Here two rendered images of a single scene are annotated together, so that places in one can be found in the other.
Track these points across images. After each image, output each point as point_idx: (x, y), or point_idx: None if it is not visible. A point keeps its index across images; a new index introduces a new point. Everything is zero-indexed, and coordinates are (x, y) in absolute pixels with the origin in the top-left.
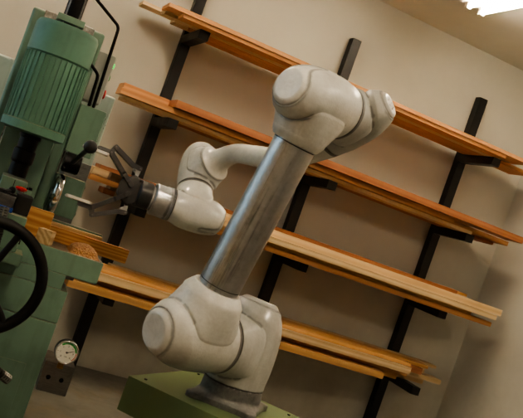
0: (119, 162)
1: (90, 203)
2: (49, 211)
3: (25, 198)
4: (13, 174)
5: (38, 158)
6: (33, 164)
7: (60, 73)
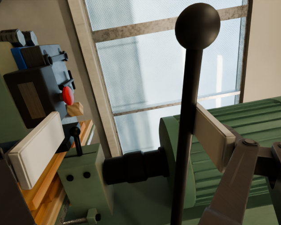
0: (247, 179)
1: (13, 151)
2: (39, 195)
3: (41, 66)
4: (105, 159)
5: (146, 215)
6: (135, 213)
7: (262, 110)
